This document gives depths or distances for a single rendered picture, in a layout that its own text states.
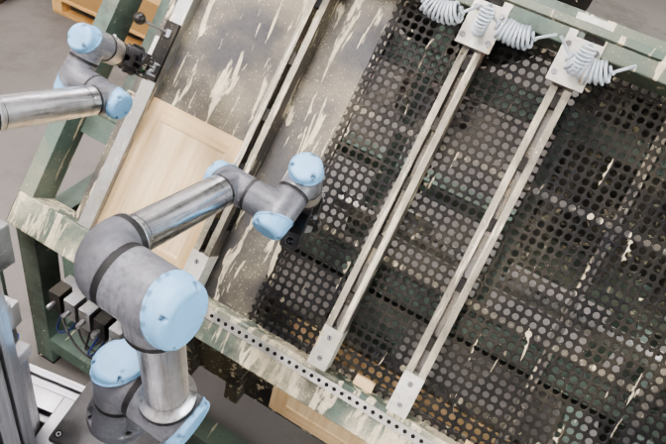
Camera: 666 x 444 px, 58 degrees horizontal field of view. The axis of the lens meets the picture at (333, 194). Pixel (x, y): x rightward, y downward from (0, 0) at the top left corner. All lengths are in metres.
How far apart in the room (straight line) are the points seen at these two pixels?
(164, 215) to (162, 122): 0.94
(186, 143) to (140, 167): 0.18
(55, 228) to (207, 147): 0.59
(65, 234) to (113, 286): 1.21
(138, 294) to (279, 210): 0.41
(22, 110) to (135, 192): 0.70
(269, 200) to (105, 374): 0.48
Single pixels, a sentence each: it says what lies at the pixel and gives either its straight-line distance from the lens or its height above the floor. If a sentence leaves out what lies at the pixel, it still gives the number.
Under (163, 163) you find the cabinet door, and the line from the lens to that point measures 2.01.
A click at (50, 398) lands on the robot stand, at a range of 1.71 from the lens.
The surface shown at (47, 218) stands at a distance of 2.21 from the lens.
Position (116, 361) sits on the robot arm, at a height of 1.27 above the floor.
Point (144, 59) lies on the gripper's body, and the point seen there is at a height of 1.51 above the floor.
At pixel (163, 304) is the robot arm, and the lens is 0.93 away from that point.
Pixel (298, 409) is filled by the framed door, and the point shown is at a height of 0.34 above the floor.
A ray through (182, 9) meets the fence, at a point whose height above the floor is 1.54.
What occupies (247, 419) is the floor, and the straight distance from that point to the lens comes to 2.74.
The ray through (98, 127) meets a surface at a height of 1.11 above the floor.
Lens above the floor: 2.40
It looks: 39 degrees down
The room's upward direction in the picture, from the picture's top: 16 degrees clockwise
